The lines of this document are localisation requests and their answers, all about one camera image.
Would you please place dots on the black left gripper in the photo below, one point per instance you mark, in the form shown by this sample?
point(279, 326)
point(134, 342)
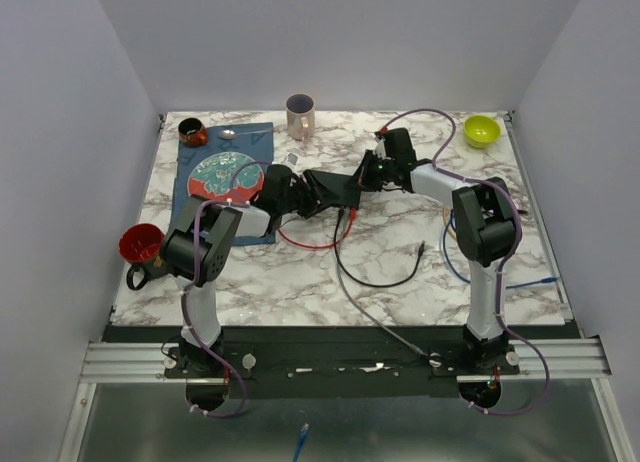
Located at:
point(299, 183)

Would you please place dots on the blue placemat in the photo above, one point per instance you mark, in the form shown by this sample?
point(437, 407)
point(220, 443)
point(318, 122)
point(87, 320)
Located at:
point(260, 147)

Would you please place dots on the red and teal plate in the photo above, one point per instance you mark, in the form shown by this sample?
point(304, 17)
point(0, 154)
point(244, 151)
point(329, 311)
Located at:
point(227, 177)

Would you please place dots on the black network switch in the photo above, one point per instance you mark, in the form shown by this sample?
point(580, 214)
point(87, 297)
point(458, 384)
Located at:
point(331, 190)

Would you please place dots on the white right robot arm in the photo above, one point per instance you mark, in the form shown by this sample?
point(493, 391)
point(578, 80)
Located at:
point(487, 223)

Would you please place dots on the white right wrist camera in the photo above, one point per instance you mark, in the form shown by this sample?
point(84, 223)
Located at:
point(380, 150)

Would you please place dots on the pink ceramic mug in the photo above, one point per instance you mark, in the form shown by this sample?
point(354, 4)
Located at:
point(300, 115)

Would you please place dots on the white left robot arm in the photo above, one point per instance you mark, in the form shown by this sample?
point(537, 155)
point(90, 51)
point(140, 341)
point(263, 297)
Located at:
point(199, 240)

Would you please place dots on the red black patterned mug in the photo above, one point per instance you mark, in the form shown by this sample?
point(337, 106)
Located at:
point(140, 247)

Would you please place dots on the small brown orange cup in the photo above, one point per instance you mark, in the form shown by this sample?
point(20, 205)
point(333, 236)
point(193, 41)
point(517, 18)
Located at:
point(192, 132)

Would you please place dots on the lime green bowl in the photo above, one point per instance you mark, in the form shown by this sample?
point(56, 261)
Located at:
point(481, 131)

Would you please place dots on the black mounting base bar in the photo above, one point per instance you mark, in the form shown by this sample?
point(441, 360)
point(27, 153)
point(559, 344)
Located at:
point(342, 362)

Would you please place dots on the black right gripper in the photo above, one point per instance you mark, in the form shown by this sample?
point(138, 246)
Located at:
point(362, 176)

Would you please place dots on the metal spoon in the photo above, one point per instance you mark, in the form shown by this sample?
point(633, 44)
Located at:
point(229, 134)

